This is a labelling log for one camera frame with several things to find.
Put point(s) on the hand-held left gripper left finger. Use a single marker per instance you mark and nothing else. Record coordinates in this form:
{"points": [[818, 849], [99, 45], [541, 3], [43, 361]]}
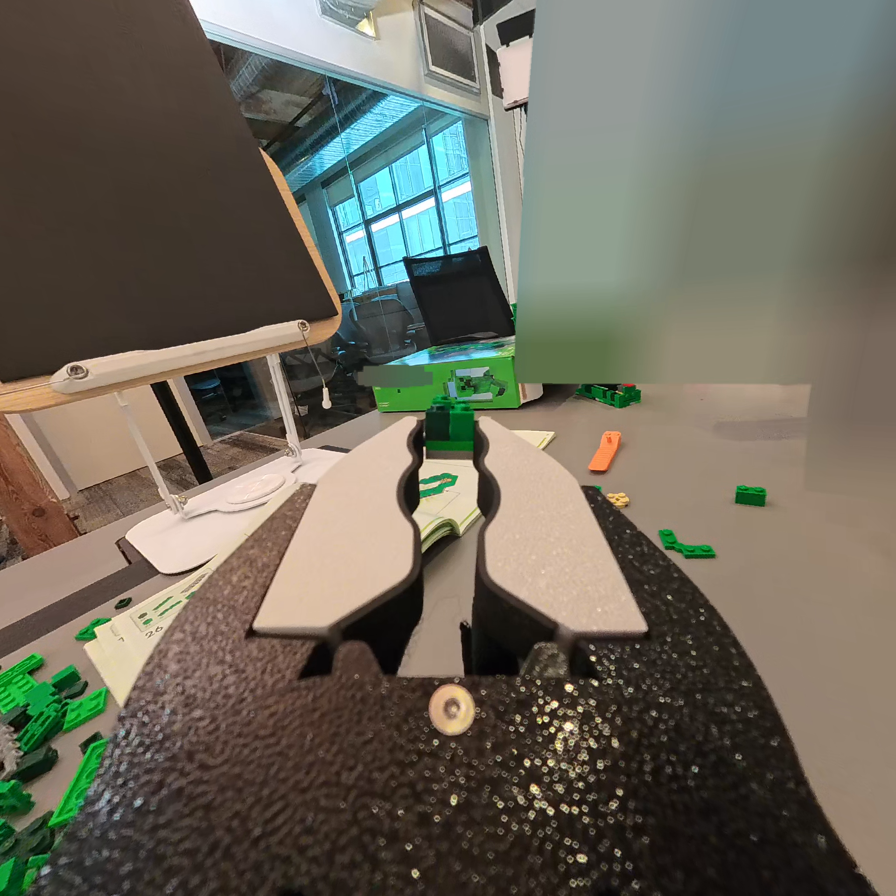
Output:
{"points": [[336, 532]]}

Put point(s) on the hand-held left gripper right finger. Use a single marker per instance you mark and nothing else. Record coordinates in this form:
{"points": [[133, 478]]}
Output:
{"points": [[560, 546]]}

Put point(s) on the green brick assembly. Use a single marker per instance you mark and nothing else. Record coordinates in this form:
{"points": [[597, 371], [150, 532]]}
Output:
{"points": [[451, 423]]}

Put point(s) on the grey desk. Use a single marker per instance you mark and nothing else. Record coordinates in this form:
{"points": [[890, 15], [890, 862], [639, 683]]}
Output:
{"points": [[700, 630]]}

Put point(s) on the orange brick separator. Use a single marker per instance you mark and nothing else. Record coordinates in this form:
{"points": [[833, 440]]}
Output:
{"points": [[603, 455]]}

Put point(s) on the green angled plate piece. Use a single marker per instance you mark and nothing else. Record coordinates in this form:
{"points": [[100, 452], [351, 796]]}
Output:
{"points": [[696, 551]]}

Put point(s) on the green brick model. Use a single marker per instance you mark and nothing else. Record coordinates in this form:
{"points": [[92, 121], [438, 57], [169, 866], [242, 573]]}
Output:
{"points": [[616, 397]]}

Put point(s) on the black table leg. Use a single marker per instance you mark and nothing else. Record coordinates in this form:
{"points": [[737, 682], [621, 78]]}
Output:
{"points": [[180, 434]]}

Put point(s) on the green square brick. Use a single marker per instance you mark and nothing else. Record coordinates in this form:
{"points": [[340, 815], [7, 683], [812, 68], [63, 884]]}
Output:
{"points": [[750, 496]]}

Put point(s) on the green toy box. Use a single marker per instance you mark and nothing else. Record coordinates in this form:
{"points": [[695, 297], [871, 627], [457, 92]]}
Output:
{"points": [[490, 353]]}

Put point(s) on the grey office chair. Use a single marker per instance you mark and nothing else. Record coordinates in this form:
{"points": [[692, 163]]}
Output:
{"points": [[378, 315]]}

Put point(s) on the loose instruction sheet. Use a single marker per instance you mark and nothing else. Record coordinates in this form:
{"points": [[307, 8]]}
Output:
{"points": [[133, 651]]}

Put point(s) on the wooden white tablet stand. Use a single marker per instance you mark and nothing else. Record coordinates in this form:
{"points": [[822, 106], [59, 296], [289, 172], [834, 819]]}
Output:
{"points": [[175, 357]]}

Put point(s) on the small green plate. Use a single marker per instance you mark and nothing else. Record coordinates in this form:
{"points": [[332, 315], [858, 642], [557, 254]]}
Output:
{"points": [[91, 631]]}

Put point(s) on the grid pane window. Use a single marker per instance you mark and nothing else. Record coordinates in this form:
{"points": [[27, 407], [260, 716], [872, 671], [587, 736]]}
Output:
{"points": [[406, 210]]}

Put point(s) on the pile of green bricks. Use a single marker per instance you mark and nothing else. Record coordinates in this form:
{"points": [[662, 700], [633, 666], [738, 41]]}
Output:
{"points": [[42, 707]]}

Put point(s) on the wooden post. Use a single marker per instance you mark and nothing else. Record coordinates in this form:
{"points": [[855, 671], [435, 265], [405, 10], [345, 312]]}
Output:
{"points": [[28, 490]]}

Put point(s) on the white wall panel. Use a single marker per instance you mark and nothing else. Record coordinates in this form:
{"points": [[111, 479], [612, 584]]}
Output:
{"points": [[514, 70]]}

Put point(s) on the wall air vent grille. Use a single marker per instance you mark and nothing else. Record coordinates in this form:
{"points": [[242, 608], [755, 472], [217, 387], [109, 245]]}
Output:
{"points": [[451, 45]]}

